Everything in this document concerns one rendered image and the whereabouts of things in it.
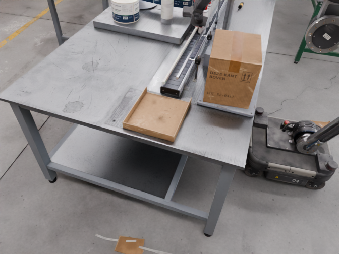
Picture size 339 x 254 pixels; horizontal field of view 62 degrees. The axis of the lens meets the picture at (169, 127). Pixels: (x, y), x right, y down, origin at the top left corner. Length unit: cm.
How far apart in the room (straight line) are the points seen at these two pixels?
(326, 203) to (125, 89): 167
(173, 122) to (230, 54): 42
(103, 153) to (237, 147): 107
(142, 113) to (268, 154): 109
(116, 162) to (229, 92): 97
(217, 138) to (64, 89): 87
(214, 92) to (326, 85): 225
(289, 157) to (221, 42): 109
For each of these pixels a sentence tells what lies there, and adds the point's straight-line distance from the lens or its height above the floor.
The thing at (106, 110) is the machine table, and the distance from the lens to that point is 148.
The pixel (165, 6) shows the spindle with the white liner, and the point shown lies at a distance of 212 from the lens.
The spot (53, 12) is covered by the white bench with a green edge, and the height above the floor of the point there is 48.
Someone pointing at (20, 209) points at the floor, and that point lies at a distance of 225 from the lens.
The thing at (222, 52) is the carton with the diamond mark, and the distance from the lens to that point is 140.
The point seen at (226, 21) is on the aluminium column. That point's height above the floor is 92.
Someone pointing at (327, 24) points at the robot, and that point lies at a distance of 171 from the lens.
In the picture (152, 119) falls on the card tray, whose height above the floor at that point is 83.
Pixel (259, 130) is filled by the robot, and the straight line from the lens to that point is 233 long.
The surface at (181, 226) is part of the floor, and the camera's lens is 200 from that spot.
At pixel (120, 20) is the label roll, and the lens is 218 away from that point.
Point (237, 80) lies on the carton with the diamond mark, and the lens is 141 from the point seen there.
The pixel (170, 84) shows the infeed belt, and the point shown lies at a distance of 155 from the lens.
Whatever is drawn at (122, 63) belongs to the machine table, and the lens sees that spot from 181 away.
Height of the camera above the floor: 181
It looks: 45 degrees down
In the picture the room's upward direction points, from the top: 3 degrees clockwise
